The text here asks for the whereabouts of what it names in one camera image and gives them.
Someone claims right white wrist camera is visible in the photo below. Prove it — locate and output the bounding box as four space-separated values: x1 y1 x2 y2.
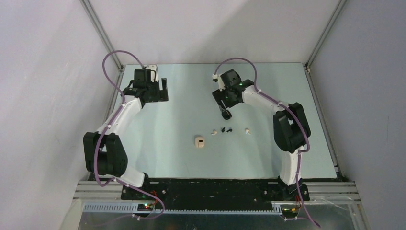
212 74 225 91

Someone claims right controller circuit board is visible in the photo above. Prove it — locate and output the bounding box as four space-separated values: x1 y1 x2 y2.
282 207 301 219

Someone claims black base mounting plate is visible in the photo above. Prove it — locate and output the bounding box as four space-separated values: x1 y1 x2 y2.
141 178 310 210

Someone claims black earbud charging case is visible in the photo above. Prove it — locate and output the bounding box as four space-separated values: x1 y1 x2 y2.
221 110 232 120

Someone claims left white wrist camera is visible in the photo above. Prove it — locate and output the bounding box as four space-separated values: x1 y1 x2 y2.
144 65 159 82

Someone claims aluminium frame rail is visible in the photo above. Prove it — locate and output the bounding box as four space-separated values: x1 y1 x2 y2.
73 181 361 204

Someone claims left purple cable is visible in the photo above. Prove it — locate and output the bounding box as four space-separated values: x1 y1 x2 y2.
94 50 166 221

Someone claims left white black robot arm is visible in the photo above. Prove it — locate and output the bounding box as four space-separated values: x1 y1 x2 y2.
83 65 169 200

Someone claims purple cable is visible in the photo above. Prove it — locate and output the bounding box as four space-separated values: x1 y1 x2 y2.
94 50 166 221
214 57 321 229

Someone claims left controller circuit board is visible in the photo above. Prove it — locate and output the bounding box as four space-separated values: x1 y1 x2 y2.
137 203 155 212

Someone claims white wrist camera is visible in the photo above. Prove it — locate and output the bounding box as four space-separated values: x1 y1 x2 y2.
212 74 225 91
144 65 159 82

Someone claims grey slotted cable duct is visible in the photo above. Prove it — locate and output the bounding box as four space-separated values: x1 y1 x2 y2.
83 202 282 215

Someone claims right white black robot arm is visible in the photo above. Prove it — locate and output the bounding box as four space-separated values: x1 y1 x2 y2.
212 69 311 200

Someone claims beige earbud charging case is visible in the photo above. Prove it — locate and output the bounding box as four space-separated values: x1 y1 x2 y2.
194 136 205 148

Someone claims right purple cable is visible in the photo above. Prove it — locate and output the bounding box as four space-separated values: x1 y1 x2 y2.
214 57 321 229

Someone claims controller circuit board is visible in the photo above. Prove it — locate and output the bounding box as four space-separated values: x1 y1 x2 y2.
282 207 301 219
137 203 155 212

